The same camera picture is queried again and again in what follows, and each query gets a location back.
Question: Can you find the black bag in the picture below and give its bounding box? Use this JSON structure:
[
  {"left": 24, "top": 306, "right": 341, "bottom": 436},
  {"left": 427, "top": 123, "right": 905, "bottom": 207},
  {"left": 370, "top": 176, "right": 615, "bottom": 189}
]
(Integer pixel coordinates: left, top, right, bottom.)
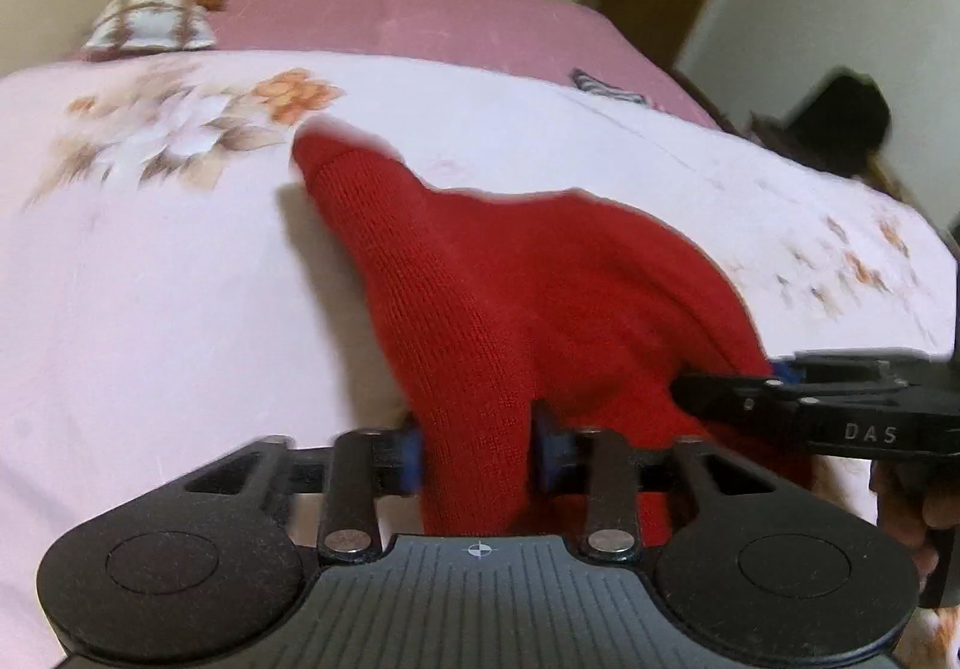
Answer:
[{"left": 784, "top": 71, "right": 893, "bottom": 179}]

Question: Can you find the pink bed sheet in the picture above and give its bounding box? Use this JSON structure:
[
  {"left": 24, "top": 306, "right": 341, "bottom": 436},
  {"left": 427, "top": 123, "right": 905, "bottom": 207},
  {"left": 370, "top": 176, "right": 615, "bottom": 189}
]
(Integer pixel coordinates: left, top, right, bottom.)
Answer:
[{"left": 201, "top": 0, "right": 722, "bottom": 131}]

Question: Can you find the white brown patterned pillow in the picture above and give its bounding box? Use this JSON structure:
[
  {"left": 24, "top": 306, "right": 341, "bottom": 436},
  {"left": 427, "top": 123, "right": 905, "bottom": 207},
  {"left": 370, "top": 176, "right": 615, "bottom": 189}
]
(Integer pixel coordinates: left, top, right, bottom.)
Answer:
[{"left": 81, "top": 0, "right": 218, "bottom": 56}]

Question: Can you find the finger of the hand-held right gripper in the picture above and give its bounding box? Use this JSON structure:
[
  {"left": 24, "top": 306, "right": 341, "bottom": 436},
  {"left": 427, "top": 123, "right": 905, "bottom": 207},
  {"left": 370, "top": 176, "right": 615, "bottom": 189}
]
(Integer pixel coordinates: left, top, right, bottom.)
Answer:
[
  {"left": 771, "top": 351, "right": 955, "bottom": 390},
  {"left": 670, "top": 373, "right": 809, "bottom": 450}
]

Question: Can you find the striped cloth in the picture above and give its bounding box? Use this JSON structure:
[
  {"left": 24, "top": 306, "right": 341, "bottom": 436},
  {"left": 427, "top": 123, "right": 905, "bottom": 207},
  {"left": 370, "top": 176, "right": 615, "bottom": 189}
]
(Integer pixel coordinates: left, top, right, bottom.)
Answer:
[{"left": 568, "top": 67, "right": 647, "bottom": 106}]

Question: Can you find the white floral blanket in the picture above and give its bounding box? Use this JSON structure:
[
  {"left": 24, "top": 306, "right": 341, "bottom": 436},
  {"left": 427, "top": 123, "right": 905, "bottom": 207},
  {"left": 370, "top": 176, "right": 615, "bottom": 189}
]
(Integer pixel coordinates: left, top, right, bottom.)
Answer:
[{"left": 0, "top": 52, "right": 957, "bottom": 669}]

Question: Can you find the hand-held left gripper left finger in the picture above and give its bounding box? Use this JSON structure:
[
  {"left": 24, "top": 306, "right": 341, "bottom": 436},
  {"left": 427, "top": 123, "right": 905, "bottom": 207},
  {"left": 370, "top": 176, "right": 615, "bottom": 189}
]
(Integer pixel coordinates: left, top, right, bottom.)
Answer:
[{"left": 180, "top": 416, "right": 424, "bottom": 563}]

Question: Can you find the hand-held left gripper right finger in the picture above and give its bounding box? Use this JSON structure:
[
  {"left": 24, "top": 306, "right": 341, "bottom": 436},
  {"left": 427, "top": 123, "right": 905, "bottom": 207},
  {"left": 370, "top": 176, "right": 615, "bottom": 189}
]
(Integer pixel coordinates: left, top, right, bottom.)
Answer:
[{"left": 529, "top": 402, "right": 775, "bottom": 563}]

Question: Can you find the dark wooden bed frame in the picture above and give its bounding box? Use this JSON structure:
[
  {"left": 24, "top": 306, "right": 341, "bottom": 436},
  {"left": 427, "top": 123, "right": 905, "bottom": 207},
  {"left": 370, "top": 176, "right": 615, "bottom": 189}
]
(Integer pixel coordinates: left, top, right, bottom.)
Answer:
[{"left": 671, "top": 67, "right": 747, "bottom": 134}]

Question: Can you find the wooden chair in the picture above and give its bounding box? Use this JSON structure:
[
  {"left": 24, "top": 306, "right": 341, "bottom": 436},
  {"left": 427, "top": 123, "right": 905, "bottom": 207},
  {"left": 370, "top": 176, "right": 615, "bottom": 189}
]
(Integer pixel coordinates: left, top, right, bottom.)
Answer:
[{"left": 746, "top": 110, "right": 905, "bottom": 197}]

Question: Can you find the person's right hand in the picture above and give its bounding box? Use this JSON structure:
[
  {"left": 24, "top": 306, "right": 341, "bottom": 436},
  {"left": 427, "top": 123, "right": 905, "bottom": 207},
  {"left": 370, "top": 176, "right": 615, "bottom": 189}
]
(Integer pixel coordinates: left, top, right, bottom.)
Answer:
[{"left": 872, "top": 465, "right": 938, "bottom": 569}]

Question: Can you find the red knitted sweater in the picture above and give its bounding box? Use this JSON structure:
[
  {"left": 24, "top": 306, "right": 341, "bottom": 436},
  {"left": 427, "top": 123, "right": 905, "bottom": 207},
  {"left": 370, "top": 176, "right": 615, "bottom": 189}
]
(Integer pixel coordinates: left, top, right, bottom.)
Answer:
[{"left": 291, "top": 118, "right": 820, "bottom": 551}]

